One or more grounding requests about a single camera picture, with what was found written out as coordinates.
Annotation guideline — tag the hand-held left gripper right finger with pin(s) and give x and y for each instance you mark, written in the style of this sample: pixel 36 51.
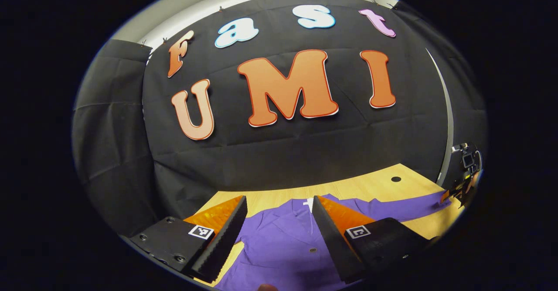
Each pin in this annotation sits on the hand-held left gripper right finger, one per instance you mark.
pixel 329 238

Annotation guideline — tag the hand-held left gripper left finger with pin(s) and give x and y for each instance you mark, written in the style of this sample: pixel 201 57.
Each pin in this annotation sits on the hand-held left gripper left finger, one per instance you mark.
pixel 222 243

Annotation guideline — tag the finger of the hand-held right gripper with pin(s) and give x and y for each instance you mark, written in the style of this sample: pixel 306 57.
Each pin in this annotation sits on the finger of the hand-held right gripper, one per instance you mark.
pixel 462 190

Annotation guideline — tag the purple shirt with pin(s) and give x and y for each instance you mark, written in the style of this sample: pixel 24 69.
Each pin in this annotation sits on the purple shirt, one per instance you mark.
pixel 283 243

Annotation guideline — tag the grey vertical pole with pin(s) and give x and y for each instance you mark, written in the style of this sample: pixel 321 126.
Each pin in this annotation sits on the grey vertical pole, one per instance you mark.
pixel 450 142

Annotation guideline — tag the black backdrop cloth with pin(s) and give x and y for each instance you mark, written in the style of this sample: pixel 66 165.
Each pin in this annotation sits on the black backdrop cloth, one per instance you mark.
pixel 283 151

